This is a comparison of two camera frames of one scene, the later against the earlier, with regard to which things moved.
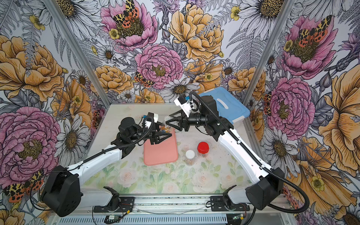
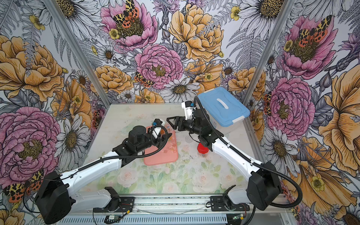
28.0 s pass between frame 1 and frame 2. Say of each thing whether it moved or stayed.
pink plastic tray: stayed
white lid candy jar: moved
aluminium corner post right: stayed
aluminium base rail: stayed
